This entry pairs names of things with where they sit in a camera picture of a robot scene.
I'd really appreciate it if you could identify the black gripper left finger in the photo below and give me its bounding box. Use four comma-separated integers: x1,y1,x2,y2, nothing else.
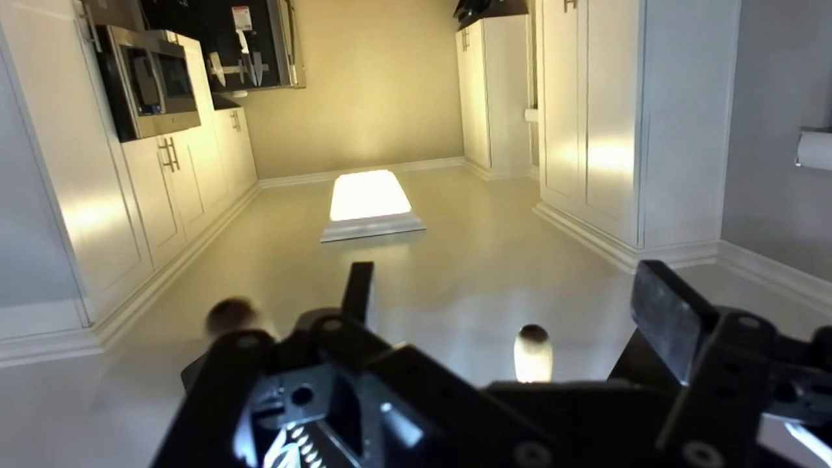
154,263,434,468

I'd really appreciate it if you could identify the rectangular kitchen ceiling light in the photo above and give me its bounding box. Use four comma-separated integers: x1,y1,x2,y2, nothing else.
319,169,425,244

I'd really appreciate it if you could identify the white upper cabinet left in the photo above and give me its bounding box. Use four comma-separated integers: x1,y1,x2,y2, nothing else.
452,0,741,266

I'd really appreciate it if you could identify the white upper cabinet right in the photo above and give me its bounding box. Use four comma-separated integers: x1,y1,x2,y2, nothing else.
0,0,260,328

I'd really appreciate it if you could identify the white cabinet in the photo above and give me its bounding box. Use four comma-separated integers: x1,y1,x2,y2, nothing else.
0,0,260,328
452,0,741,266

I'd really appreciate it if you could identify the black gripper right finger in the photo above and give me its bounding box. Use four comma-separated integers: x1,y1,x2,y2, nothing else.
612,260,832,468

